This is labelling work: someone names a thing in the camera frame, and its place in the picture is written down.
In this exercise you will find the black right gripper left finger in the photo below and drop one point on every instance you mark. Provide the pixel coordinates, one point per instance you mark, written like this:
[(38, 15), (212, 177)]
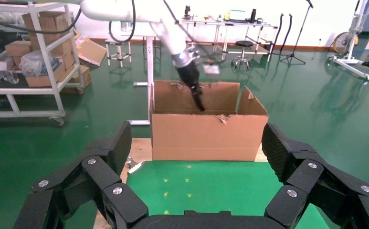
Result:
[(73, 186)]

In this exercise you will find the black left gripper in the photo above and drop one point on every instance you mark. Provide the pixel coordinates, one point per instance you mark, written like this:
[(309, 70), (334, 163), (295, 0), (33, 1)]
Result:
[(190, 77)]

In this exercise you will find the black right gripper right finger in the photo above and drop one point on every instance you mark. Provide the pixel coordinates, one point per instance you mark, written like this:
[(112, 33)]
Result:
[(321, 189)]

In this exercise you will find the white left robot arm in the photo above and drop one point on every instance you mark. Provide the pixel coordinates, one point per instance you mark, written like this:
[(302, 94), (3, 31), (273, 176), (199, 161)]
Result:
[(118, 11)]

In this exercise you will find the large open torn carton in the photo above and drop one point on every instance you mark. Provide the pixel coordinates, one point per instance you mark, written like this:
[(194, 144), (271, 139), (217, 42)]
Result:
[(203, 139)]

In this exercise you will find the long brown cardboard box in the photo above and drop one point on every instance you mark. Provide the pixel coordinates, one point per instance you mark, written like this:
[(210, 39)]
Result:
[(38, 81)]

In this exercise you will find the flattened cardboard sheet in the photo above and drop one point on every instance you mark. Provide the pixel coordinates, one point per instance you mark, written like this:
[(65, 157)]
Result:
[(91, 52)]

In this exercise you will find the stacked brown cardboard boxes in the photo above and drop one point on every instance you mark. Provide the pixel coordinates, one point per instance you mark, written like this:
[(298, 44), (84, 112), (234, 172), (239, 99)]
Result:
[(67, 58)]

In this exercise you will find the white flat box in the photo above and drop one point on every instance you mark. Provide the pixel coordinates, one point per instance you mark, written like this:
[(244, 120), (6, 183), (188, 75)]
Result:
[(2, 61)]

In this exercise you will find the small brown cardboard box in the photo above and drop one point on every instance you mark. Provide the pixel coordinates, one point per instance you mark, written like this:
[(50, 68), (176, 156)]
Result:
[(18, 48)]

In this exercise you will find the large brown cardboard box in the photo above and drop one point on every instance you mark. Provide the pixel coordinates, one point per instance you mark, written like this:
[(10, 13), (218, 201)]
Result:
[(53, 22)]

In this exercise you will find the silver metal binder clip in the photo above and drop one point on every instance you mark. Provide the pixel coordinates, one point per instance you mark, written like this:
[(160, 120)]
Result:
[(137, 167)]

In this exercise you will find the black seat chrome stool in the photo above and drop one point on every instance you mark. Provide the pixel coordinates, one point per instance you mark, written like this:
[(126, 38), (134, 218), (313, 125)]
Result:
[(244, 43)]

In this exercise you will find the green table cloth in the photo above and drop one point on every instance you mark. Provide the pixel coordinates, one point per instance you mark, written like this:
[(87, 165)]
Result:
[(219, 189)]

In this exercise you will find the black bottle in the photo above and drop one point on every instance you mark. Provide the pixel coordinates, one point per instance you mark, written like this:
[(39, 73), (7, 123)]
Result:
[(253, 15)]

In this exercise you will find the black tripod stand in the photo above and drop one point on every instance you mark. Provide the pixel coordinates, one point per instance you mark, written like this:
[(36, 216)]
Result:
[(291, 56)]

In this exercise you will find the black gooseneck tube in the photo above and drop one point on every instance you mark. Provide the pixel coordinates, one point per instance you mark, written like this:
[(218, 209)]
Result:
[(287, 31), (278, 31)]

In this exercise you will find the white metal storage cart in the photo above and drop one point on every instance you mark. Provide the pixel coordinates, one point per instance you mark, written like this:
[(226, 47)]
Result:
[(19, 91)]

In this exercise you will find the white stand yellow wheel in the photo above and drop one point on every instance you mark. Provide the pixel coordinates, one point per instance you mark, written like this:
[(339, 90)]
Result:
[(352, 68)]

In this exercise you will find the clear plastic bag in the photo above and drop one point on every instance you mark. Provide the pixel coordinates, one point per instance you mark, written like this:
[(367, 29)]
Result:
[(35, 63)]

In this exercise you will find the white metal table frame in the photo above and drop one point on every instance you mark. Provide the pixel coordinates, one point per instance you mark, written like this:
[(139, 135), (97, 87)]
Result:
[(150, 79)]

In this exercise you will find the long white frame table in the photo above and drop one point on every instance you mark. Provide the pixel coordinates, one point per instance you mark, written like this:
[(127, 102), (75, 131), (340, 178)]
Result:
[(209, 22)]

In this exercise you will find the white frame stool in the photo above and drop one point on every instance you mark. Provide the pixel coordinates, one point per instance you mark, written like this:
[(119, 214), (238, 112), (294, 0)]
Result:
[(118, 41)]

